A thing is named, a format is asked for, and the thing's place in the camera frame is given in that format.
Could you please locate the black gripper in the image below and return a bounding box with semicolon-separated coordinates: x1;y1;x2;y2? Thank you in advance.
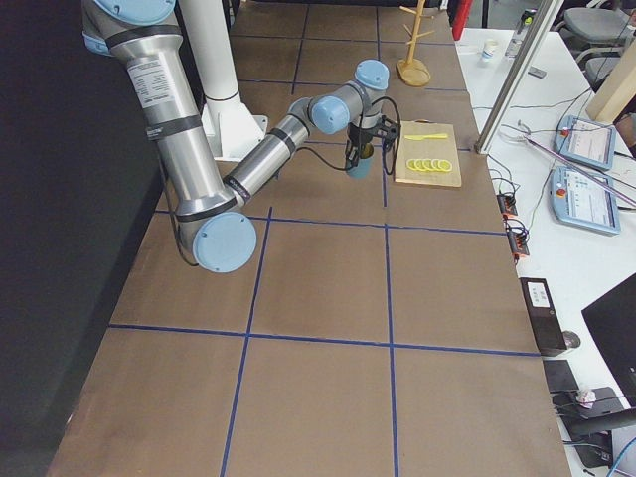
345;123;378;169

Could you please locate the dark blue mug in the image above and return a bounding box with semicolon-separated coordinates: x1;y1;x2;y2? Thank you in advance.
346;146;374;179

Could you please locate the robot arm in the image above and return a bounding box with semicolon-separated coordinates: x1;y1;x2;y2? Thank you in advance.
82;1;390;273

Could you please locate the wooden cup storage rack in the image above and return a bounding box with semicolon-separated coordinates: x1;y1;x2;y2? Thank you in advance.
397;0;432;87

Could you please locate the white paper cup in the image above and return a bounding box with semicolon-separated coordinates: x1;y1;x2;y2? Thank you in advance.
480;38;499;65

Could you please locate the bamboo cutting board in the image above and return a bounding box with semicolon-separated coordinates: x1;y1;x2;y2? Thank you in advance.
394;121;462;188

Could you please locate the yellow plastic knife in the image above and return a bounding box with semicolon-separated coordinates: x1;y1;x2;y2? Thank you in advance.
403;133;449;141

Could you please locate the white reacher grabber tool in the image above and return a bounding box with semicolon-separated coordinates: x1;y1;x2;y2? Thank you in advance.
498;124;635;206

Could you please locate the orange black power strip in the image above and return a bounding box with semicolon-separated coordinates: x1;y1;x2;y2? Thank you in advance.
496;192;530;262

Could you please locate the clear water bottle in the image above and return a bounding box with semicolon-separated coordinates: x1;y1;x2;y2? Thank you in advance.
505;9;537;59

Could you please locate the teach pendant near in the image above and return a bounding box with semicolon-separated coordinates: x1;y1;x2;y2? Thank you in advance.
550;166;621;236

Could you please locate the teach pendant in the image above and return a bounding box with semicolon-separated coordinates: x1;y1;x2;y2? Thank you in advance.
555;115;617;172
550;166;621;236

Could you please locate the teach pendant far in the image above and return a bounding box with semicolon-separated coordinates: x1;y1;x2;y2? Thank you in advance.
555;115;617;172

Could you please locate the grey office chair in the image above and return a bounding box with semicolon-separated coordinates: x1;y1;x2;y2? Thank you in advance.
556;7;635;90

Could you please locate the black box with label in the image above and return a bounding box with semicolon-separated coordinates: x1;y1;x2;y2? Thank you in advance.
520;277;566;357

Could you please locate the black computer mouse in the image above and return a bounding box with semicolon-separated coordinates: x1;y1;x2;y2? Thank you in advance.
562;330;581;350

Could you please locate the black laptop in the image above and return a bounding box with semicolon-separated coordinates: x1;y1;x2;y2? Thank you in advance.
582;274;636;407

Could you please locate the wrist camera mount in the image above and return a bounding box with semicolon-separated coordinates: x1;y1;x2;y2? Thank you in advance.
376;115;400;151

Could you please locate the aluminium frame post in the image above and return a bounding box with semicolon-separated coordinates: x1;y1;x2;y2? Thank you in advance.
475;0;563;155

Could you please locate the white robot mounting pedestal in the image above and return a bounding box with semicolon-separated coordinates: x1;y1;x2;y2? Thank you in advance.
179;0;267;162

